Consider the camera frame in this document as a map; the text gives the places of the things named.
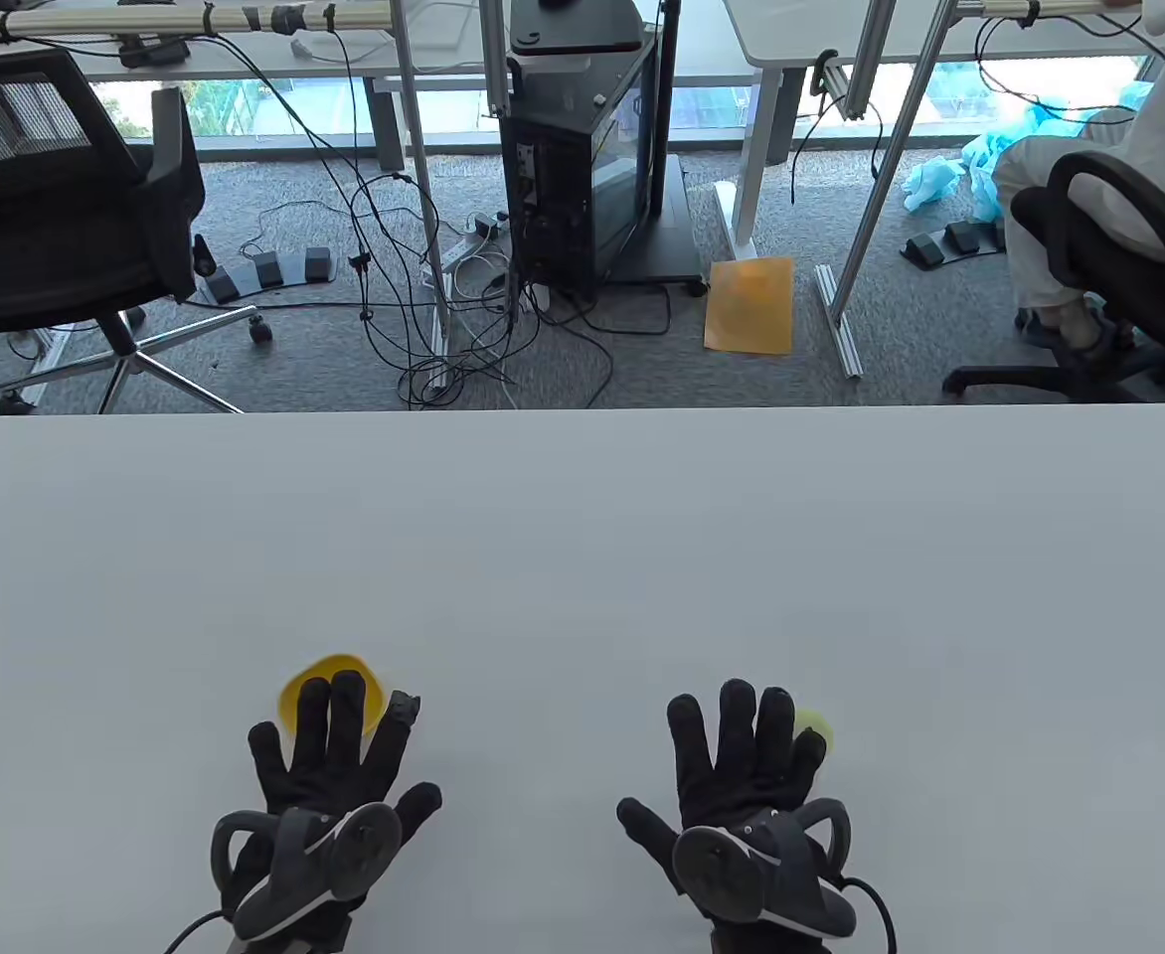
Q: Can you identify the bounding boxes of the person's left hand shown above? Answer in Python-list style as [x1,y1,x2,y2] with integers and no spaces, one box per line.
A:
[248,670,442,848]

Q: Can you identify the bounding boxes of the black adapter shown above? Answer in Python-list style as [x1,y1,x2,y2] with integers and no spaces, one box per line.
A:
[117,36,192,70]

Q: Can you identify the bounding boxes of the blue plastic bags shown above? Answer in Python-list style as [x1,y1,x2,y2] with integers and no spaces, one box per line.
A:
[903,84,1155,225]

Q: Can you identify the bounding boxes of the white power strip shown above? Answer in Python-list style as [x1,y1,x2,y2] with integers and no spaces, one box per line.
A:
[421,212,514,299]

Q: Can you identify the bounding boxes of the black office chair with armrests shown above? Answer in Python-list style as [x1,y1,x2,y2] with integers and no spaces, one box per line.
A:
[943,149,1165,403]

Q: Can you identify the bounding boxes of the person's right hand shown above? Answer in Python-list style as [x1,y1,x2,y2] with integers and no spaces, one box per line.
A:
[617,680,827,875]

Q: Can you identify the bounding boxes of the yellow small dish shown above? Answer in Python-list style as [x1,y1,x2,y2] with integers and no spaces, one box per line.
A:
[277,654,388,741]

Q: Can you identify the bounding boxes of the tangle of black cables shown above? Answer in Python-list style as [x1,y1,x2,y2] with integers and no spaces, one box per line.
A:
[185,20,678,410]

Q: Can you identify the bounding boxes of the grey foot pedal board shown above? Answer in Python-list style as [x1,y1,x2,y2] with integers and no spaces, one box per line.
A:
[901,221,1009,269]
[193,236,333,305]

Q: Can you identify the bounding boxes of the white background desk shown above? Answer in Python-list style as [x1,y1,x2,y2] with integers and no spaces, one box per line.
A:
[0,0,504,172]
[714,0,1165,261]

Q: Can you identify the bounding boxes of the black left hand controller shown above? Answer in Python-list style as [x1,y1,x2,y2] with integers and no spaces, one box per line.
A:
[210,803,405,943]

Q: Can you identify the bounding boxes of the black computer tower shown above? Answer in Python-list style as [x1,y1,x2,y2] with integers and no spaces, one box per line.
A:
[509,0,709,297]
[499,28,661,289]

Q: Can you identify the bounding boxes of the black hand controller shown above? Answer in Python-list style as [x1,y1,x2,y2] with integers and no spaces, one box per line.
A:
[210,803,405,943]
[672,798,857,940]

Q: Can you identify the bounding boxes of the black right hand controller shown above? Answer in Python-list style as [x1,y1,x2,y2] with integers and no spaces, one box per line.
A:
[672,798,857,940]

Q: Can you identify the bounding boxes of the black mesh office chair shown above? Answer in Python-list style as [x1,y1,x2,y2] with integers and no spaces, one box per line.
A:
[0,48,275,415]

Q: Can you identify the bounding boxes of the orange sheet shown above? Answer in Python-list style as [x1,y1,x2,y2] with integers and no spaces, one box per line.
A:
[704,257,795,356]

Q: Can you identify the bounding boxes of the black left controller cable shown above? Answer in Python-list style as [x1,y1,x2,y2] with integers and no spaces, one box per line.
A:
[163,909,236,954]

